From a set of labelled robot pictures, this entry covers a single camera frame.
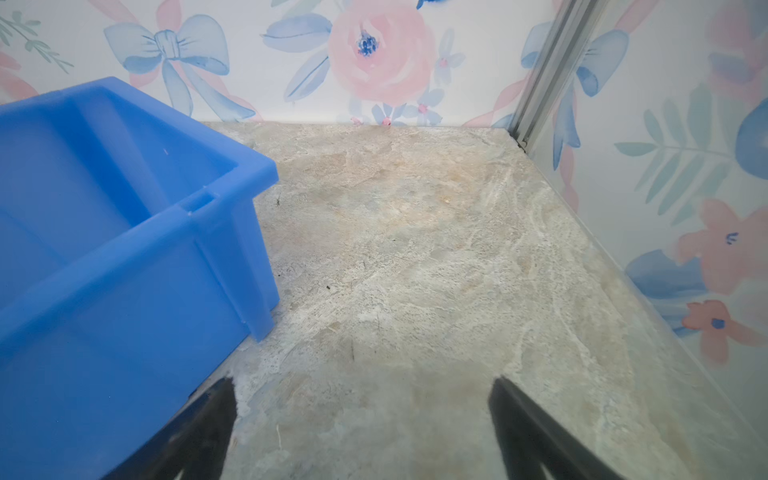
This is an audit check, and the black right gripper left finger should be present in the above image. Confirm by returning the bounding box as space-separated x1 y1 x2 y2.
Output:
104 377 237 479

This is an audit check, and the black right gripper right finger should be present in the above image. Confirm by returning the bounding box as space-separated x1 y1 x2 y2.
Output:
488 376 621 480

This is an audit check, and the aluminium corner frame post right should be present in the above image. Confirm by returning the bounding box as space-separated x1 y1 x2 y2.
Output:
507 0 608 152

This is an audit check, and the blue plastic bin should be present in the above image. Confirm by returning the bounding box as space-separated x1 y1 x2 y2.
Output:
1 77 279 479

